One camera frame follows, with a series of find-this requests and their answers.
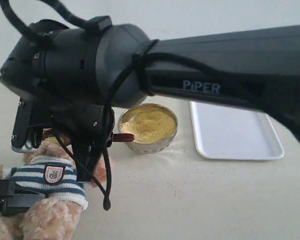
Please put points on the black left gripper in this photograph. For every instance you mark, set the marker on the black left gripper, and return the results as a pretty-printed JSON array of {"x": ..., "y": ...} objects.
[{"x": 15, "y": 199}]

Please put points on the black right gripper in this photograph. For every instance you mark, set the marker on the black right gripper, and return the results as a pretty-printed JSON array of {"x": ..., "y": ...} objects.
[{"x": 87, "y": 130}]

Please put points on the tan teddy bear striped sweater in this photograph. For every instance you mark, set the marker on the tan teddy bear striped sweater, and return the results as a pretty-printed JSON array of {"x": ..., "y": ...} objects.
[{"x": 49, "y": 170}]

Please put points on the dark red wooden spoon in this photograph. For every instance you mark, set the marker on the dark red wooden spoon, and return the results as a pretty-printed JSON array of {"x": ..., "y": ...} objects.
[{"x": 122, "y": 137}]

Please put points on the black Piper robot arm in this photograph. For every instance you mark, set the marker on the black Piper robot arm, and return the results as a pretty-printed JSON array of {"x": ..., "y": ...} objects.
[{"x": 71, "y": 79}]

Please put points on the steel bowl of yellow grain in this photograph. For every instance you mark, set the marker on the steel bowl of yellow grain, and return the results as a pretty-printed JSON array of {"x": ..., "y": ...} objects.
[{"x": 153, "y": 126}]

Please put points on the white rectangular plastic tray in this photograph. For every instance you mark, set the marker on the white rectangular plastic tray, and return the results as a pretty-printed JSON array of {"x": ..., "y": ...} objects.
[{"x": 233, "y": 134}]

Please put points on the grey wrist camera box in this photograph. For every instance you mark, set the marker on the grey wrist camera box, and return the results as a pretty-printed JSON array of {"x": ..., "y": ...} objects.
[{"x": 28, "y": 125}]

